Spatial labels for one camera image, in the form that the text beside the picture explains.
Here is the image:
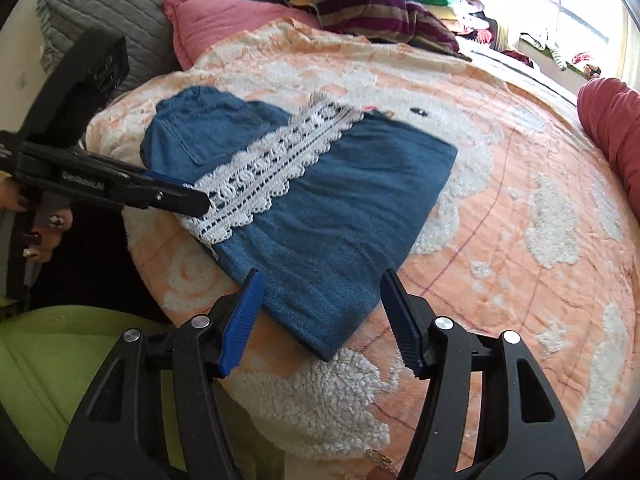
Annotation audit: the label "purple striped pillow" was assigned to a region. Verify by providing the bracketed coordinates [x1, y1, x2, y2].
[272, 0, 472, 61]

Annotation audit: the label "orange white fleece blanket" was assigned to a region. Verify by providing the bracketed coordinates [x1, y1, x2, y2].
[85, 17, 640, 467]

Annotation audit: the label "blue denim pants lace trim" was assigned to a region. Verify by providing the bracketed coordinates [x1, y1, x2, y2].
[140, 85, 460, 363]

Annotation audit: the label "person's green clothing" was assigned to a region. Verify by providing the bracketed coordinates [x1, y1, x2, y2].
[0, 304, 283, 480]

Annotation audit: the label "clothes on window sill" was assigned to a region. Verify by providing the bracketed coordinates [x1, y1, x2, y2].
[520, 30, 607, 80]

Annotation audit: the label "person's left hand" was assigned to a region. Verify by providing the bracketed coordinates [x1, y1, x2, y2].
[0, 180, 75, 263]

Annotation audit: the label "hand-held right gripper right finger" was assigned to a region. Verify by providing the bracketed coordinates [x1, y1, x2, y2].
[380, 268, 586, 480]

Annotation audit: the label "pile of colourful clothes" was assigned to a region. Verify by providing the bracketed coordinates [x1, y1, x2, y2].
[405, 0, 501, 48]

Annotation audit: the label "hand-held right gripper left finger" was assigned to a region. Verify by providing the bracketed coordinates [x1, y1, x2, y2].
[55, 268, 266, 480]

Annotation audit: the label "red rolled quilt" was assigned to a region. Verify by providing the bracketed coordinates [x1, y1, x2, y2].
[576, 77, 640, 202]

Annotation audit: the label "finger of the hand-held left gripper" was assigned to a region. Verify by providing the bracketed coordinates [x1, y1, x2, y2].
[62, 152, 212, 217]

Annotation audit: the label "pink quilted pillow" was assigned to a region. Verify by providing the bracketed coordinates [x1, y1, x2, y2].
[162, 0, 321, 72]

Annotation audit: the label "window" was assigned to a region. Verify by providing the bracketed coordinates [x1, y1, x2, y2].
[520, 0, 628, 61]

